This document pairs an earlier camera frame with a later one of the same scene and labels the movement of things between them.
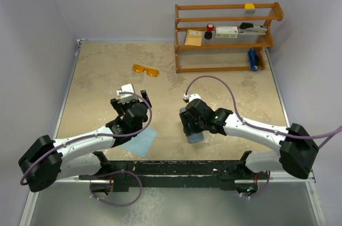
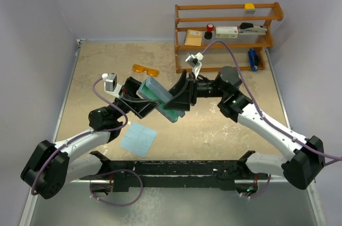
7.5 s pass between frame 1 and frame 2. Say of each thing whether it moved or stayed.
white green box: stayed
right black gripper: moved
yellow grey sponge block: stayed
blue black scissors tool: stayed
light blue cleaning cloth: stayed
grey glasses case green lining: moved
